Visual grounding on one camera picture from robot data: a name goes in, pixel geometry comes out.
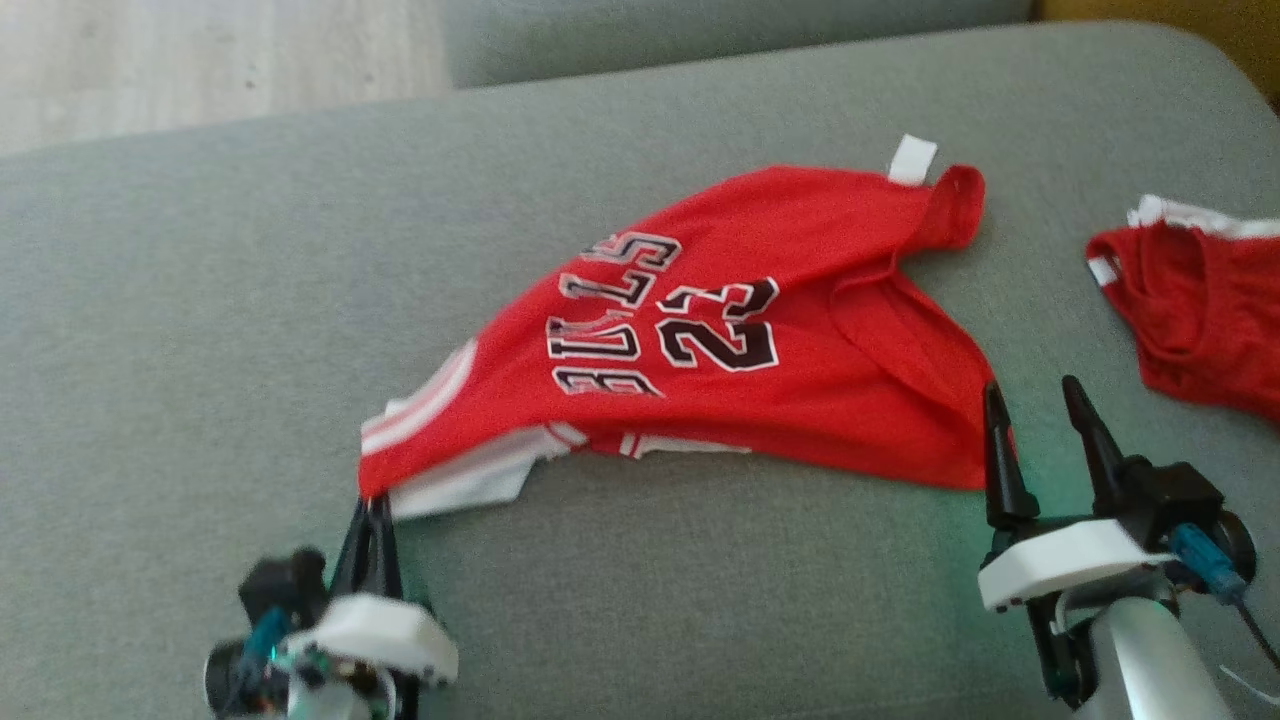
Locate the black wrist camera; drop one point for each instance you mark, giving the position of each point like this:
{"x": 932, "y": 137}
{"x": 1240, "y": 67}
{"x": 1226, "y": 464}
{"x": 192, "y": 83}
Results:
{"x": 1175, "y": 500}
{"x": 285, "y": 590}

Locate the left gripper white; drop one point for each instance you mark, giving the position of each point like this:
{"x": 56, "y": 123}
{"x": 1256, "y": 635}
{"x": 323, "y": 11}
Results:
{"x": 380, "y": 635}

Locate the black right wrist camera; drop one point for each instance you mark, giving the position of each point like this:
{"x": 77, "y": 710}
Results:
{"x": 1175, "y": 500}

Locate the small grey sofa cushion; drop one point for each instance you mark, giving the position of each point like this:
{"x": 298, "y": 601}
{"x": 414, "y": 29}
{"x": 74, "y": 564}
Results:
{"x": 700, "y": 35}

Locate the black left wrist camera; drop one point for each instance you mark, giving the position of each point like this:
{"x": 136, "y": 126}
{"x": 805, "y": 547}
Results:
{"x": 285, "y": 590}

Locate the red Bulls 23 jersey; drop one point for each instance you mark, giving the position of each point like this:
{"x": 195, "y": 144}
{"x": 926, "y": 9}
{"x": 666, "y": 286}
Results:
{"x": 800, "y": 400}

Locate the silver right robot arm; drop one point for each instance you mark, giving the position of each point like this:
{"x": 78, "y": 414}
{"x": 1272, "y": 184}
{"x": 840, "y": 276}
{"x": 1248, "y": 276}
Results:
{"x": 1140, "y": 660}

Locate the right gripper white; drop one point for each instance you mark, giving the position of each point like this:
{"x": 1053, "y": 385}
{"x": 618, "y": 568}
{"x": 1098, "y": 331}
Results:
{"x": 1070, "y": 560}

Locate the large grey sofa seat cushion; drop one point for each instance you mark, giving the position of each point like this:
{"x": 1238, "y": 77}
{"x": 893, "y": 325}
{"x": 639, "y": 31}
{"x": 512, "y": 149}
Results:
{"x": 200, "y": 350}

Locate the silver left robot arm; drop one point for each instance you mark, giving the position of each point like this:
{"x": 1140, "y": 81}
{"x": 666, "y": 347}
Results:
{"x": 335, "y": 705}

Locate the red shorts with white waistband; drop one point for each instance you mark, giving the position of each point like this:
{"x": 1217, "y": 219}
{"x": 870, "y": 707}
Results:
{"x": 1210, "y": 320}

